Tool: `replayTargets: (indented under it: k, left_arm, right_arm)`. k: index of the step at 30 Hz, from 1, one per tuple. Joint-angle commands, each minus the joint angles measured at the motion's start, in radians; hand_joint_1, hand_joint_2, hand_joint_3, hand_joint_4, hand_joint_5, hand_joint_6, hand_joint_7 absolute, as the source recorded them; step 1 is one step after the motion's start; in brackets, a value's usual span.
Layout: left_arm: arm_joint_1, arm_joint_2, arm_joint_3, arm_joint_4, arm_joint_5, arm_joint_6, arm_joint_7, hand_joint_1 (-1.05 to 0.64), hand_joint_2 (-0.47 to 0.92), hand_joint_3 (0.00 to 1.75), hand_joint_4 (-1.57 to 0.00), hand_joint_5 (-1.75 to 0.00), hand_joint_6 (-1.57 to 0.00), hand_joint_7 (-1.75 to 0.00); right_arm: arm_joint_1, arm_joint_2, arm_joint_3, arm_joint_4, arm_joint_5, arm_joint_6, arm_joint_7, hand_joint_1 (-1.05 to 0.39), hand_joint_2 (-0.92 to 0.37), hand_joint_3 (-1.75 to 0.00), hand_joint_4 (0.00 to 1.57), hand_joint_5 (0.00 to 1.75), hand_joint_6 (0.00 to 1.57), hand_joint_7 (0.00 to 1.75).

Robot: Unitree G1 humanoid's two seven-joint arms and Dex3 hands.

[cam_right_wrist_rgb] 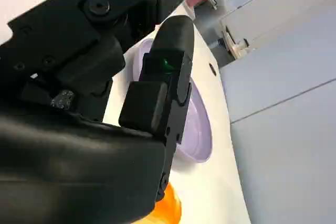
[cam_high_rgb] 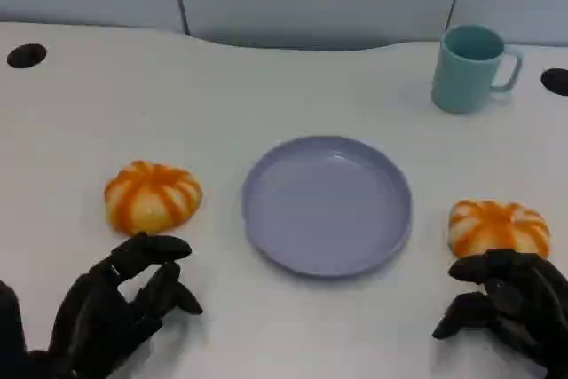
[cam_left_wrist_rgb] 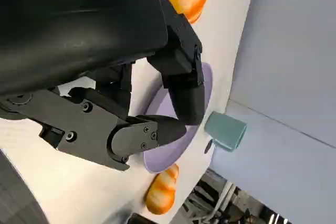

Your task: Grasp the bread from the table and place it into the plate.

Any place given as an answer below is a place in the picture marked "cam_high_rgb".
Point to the pale green mug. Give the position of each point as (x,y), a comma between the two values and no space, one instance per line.
(461,81)

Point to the lilac plate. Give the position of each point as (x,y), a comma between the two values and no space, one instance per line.
(328,206)

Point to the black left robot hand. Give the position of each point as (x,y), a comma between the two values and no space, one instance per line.
(93,308)

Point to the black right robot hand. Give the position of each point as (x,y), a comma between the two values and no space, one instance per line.
(532,308)

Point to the orange white toy bread roll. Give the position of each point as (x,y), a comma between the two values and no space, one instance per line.
(497,228)
(151,197)

